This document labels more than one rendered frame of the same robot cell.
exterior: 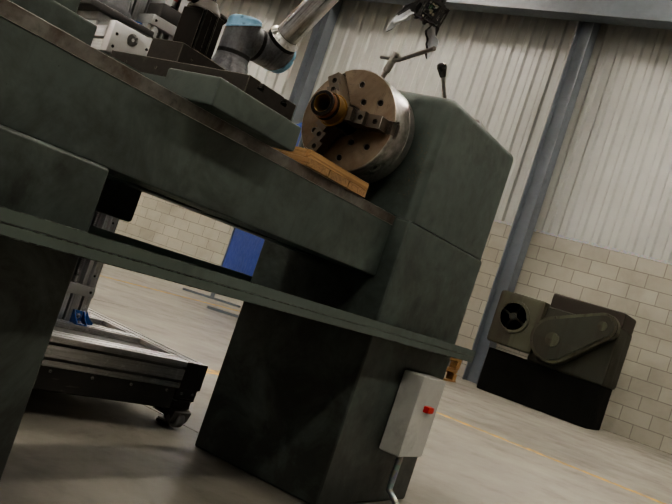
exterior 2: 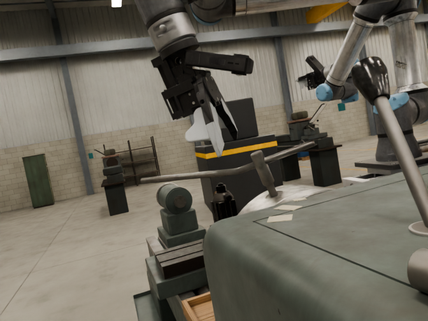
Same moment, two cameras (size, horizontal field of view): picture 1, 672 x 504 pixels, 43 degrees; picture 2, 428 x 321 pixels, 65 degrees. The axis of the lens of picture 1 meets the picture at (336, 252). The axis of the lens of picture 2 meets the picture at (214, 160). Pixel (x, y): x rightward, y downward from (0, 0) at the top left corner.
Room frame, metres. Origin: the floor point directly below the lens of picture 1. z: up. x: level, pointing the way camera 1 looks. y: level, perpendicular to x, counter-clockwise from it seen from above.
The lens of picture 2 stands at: (2.75, -0.49, 1.35)
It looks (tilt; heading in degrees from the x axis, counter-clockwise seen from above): 4 degrees down; 130
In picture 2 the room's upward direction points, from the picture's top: 10 degrees counter-clockwise
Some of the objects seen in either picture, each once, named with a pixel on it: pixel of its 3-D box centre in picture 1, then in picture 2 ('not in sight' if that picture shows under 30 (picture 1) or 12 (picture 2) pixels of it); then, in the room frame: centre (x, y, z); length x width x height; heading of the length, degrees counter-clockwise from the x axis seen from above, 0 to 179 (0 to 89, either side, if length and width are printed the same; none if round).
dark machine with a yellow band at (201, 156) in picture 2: not in sight; (232, 155); (-1.01, 4.64, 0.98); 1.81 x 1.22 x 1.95; 138
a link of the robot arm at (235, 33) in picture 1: (242, 35); not in sight; (2.87, 0.54, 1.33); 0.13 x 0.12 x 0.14; 130
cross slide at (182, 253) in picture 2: (198, 86); (215, 248); (1.93, 0.42, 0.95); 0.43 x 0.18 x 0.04; 58
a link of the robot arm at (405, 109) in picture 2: not in sight; (393, 113); (2.50, 0.88, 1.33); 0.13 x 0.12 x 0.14; 69
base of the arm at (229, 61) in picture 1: (229, 66); not in sight; (2.86, 0.55, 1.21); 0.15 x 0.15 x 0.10
